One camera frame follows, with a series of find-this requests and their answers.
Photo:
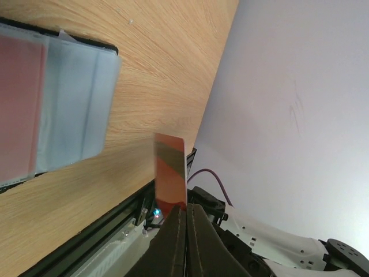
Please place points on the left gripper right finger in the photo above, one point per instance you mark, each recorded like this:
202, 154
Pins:
206, 253

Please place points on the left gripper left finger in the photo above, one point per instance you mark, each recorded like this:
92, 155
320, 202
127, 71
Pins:
166, 253

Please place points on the red card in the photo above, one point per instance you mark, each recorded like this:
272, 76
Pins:
22, 78
170, 172

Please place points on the black leather card holder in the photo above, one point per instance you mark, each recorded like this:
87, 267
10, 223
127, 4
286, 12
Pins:
80, 78

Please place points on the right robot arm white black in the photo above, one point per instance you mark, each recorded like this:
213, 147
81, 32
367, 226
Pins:
264, 250

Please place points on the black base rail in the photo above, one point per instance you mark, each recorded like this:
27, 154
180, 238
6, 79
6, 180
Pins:
68, 258

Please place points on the grey slotted cable duct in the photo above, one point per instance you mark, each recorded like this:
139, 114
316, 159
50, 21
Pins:
101, 262

